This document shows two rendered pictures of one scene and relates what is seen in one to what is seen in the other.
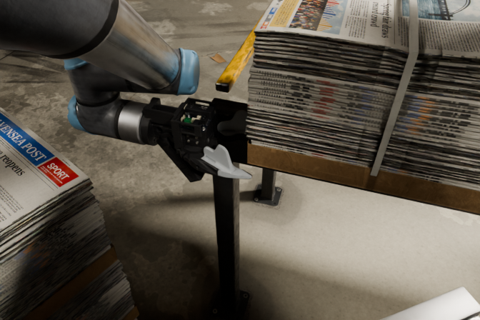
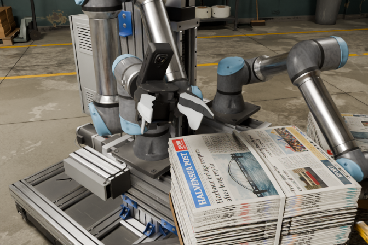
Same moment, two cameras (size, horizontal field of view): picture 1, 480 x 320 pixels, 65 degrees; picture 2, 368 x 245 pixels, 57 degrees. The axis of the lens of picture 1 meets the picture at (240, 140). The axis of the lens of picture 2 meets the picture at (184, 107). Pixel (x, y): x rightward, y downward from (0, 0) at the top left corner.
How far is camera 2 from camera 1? 1.28 m
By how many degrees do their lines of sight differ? 110
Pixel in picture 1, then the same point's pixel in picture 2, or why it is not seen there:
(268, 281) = not seen: outside the picture
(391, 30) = (249, 140)
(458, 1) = (234, 171)
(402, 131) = not seen: hidden behind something
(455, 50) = (221, 135)
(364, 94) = not seen: hidden behind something
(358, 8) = (274, 148)
